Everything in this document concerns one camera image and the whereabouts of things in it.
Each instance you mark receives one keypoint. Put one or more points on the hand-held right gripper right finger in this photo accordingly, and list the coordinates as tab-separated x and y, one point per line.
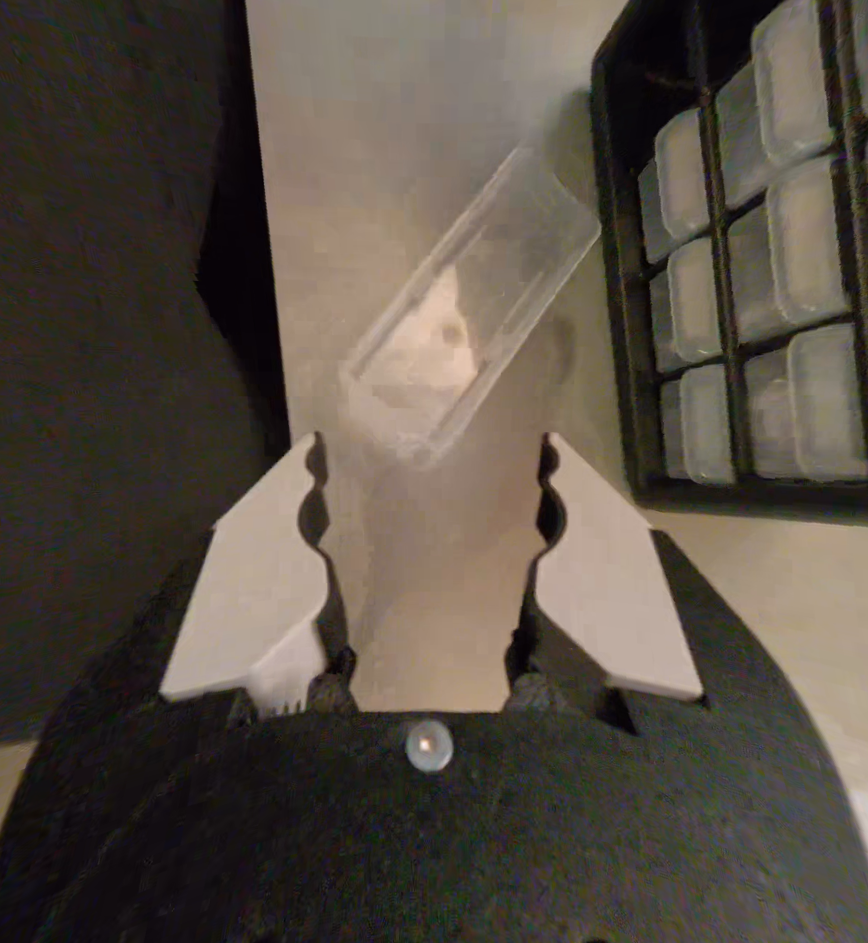
610	589

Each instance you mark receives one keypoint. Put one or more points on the clear plastic drawer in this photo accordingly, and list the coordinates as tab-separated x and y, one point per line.
470	309

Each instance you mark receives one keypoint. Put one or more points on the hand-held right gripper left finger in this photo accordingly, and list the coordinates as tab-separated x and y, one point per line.
257	589

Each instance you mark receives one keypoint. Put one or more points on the black drawer cabinet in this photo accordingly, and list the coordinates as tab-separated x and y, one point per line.
618	295

